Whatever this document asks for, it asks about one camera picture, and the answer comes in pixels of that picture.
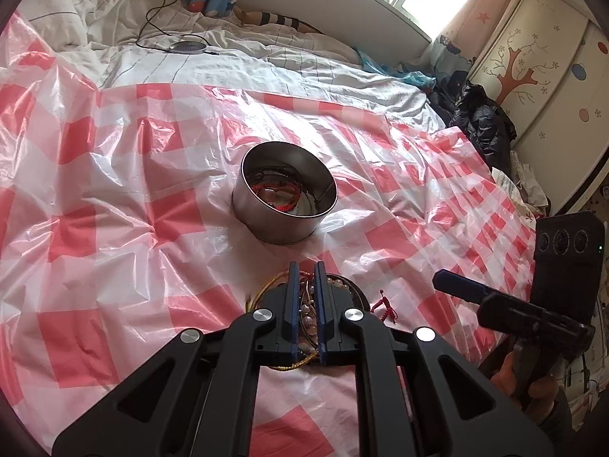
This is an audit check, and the round metal tin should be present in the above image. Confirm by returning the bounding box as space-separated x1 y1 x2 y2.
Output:
231 142 338 245

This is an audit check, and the gold chain necklace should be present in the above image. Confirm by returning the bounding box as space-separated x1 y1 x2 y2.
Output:
245 270 319 373

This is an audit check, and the red tassel charm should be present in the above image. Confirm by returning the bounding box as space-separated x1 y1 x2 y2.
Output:
371 289 401 327

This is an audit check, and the person's right hand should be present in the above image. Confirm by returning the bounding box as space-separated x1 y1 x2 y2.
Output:
491 351 563 425

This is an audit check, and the black jacket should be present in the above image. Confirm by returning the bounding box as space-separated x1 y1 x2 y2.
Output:
428 71 518 168

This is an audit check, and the white striped quilt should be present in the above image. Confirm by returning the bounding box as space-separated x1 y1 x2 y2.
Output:
19 0 443 129

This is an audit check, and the striped plush toy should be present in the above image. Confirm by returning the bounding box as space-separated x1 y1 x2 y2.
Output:
235 7 325 35

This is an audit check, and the person's right forearm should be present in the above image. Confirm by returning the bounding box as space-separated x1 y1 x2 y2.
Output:
537 388 588 457

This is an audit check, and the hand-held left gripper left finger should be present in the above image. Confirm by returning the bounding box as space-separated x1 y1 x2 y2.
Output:
51 261 305 457

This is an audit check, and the blue plastic bag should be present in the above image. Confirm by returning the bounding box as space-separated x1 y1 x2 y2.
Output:
357 52 436 89

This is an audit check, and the red white checkered plastic sheet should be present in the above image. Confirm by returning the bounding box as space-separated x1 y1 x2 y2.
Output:
0 10 543 457

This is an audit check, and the pale translucent bead bracelet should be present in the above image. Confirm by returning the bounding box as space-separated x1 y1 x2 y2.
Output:
299 277 325 359

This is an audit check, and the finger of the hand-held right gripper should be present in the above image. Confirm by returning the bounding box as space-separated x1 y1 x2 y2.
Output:
477 294 593 359
433 269 534 316

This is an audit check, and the round grey device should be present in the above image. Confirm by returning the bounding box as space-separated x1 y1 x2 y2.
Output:
167 40 209 55

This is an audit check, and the red string bracelet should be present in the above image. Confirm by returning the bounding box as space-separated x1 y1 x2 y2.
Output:
250 181 303 213

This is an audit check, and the tree printed wardrobe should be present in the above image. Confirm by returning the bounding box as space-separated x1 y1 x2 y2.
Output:
469 0 609 215

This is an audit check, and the pale star printed curtain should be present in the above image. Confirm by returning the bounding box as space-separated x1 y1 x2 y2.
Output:
430 0 534 78

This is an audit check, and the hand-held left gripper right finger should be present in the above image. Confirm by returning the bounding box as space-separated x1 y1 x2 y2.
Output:
314 262 556 457

